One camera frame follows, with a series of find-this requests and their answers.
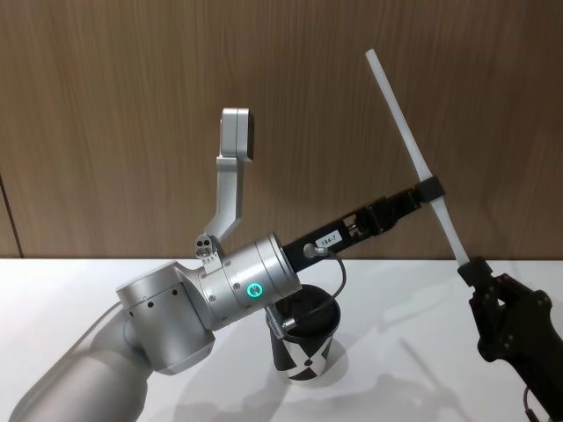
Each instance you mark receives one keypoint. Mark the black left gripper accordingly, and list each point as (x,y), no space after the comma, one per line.
(325,246)

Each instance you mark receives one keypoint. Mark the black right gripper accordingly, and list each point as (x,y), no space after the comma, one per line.
(538,347)

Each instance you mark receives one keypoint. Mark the white translucent plastic straw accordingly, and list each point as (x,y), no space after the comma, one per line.
(396,114)

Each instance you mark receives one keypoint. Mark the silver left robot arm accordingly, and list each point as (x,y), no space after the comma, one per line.
(167,307)

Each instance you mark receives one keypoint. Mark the black cup with white pattern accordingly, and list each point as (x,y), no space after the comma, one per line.
(303,351)

